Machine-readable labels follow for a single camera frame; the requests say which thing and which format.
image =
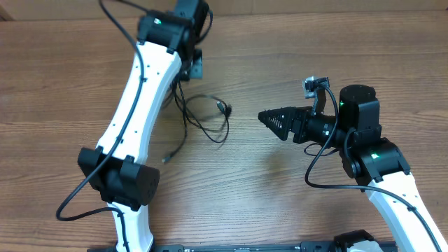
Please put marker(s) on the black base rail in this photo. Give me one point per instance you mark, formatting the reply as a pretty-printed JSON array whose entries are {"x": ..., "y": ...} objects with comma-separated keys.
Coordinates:
[{"x": 304, "y": 246}]

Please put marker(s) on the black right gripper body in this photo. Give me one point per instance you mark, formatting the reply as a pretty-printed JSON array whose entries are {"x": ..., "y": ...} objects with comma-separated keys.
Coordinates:
[{"x": 303, "y": 135}]

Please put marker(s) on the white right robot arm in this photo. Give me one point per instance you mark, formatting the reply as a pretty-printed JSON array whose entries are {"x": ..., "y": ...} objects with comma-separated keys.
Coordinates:
[{"x": 350, "y": 124}]

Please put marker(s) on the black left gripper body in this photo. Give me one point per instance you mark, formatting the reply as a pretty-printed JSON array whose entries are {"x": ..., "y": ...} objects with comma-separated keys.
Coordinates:
[{"x": 193, "y": 69}]

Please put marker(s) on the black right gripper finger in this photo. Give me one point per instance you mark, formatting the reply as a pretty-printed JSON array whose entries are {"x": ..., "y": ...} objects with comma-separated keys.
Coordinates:
[
  {"x": 285, "y": 113},
  {"x": 279, "y": 126}
]

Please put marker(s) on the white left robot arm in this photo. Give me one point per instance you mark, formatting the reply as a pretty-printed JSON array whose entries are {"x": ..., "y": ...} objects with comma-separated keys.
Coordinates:
[{"x": 165, "y": 53}]

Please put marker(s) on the brown cardboard wall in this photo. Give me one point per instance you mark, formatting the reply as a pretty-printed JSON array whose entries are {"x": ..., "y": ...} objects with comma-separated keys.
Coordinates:
[{"x": 21, "y": 10}]

